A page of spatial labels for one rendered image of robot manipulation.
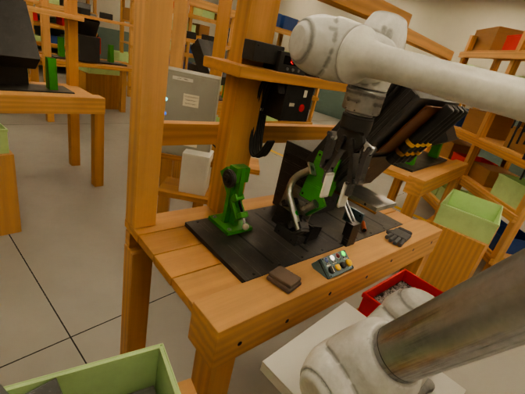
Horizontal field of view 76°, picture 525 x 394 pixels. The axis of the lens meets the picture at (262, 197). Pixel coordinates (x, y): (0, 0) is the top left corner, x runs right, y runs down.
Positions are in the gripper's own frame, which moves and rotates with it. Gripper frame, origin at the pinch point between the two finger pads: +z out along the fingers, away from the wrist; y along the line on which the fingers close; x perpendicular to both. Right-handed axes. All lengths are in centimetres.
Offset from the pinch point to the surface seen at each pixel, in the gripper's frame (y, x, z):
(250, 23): -65, 14, -37
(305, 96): -55, 42, -15
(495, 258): 2, 299, 107
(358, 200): -19, 49, 19
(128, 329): -66, -25, 96
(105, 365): -6, -55, 36
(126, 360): -5, -51, 36
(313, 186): -34, 37, 18
